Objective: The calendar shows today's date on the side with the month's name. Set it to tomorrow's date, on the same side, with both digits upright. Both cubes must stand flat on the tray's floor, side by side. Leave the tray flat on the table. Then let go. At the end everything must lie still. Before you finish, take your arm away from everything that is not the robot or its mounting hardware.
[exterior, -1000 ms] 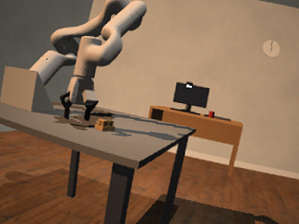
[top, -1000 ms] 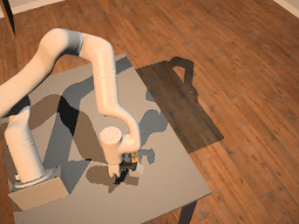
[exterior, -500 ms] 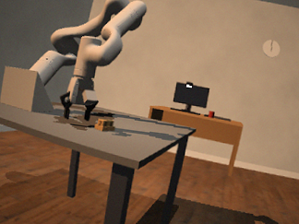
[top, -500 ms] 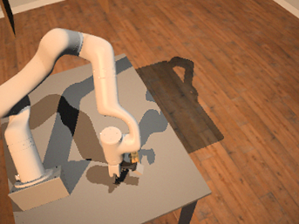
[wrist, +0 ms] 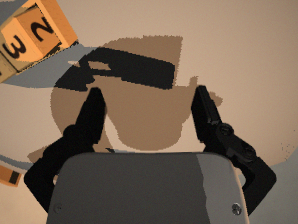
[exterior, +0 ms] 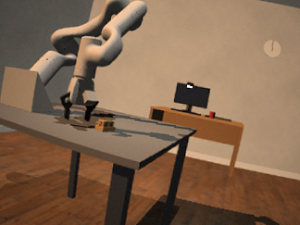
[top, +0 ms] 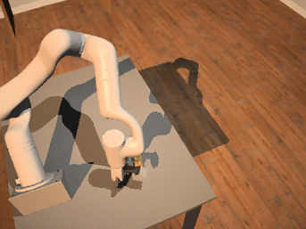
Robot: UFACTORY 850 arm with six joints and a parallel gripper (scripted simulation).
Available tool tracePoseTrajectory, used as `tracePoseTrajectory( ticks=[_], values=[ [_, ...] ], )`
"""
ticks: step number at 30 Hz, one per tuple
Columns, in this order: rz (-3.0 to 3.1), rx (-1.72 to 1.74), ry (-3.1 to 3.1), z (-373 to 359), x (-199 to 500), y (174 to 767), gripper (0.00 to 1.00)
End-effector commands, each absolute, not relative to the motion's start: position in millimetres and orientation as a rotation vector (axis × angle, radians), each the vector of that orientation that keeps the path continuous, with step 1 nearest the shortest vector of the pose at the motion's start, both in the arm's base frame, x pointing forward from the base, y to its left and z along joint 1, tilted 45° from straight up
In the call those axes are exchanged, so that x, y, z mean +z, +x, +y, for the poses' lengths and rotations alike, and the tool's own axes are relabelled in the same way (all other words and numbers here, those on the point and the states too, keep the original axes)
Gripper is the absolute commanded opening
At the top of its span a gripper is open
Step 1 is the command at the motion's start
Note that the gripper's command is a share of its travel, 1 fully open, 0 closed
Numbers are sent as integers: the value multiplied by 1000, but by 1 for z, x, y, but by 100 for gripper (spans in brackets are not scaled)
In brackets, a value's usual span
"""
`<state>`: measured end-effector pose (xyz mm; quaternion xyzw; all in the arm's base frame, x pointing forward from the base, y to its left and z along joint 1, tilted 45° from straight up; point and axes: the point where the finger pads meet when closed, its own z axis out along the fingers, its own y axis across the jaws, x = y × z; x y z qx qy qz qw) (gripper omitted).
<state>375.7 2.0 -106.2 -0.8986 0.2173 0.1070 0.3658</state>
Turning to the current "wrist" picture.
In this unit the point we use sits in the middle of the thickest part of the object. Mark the orange digit cube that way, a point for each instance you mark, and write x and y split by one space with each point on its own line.
7 69
27 38

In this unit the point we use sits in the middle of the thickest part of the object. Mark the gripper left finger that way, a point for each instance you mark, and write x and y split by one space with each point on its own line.
77 138

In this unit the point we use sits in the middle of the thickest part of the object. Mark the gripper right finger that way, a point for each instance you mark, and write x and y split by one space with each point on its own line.
259 176

